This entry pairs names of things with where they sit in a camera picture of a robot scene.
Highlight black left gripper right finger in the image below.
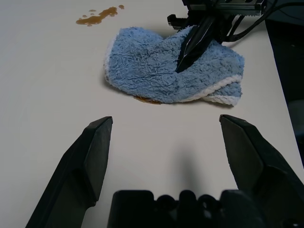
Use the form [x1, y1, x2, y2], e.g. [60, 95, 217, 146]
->
[218, 114, 304, 228]

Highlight brown liquid puddle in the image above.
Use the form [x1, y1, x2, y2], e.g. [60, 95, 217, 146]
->
[76, 6, 118, 26]

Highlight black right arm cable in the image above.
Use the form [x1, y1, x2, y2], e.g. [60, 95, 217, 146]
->
[222, 0, 279, 46]

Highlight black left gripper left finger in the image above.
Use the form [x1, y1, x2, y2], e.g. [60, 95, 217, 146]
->
[25, 116, 113, 228]

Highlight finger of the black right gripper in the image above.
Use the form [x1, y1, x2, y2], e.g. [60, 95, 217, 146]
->
[167, 14, 191, 29]
[175, 15, 224, 74]

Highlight blue fluffy rag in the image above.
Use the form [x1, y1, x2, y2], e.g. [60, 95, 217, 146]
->
[103, 25, 245, 107]

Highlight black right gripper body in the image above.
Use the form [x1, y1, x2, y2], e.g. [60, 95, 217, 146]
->
[182, 0, 267, 18]

